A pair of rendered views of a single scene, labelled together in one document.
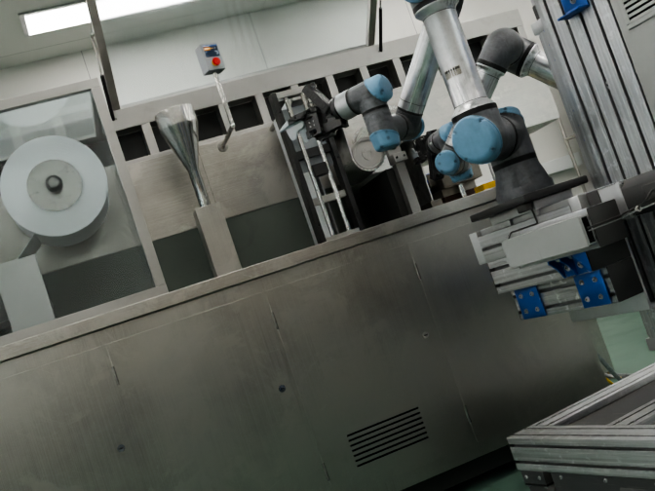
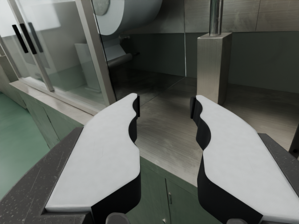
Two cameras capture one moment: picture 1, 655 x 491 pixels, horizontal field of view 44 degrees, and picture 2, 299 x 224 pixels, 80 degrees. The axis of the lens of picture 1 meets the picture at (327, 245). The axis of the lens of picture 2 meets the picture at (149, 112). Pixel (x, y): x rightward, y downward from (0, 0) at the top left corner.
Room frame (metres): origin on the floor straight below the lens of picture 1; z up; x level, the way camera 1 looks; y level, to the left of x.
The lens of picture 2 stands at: (2.25, -0.09, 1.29)
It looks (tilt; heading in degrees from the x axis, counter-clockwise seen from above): 31 degrees down; 61
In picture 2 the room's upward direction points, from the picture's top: 9 degrees counter-clockwise
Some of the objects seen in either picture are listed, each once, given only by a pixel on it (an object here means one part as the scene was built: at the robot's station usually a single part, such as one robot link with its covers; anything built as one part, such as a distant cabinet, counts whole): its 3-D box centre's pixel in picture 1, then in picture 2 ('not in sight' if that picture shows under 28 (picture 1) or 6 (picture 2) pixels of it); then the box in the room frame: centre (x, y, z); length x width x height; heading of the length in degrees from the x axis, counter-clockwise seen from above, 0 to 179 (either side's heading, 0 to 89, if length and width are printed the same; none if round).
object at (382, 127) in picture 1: (384, 129); not in sight; (2.15, -0.25, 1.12); 0.11 x 0.08 x 0.11; 144
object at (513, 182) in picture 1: (520, 177); not in sight; (2.09, -0.53, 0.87); 0.15 x 0.15 x 0.10
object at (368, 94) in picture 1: (369, 94); not in sight; (2.14, -0.24, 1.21); 0.11 x 0.08 x 0.09; 54
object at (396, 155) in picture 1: (404, 176); not in sight; (2.86, -0.34, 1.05); 0.06 x 0.05 x 0.31; 16
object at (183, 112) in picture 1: (176, 119); not in sight; (2.81, 0.36, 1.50); 0.14 x 0.14 x 0.06
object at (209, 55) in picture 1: (211, 57); not in sight; (2.78, 0.17, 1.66); 0.07 x 0.07 x 0.10; 35
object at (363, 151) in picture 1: (358, 161); not in sight; (2.99, -0.21, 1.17); 0.26 x 0.12 x 0.12; 16
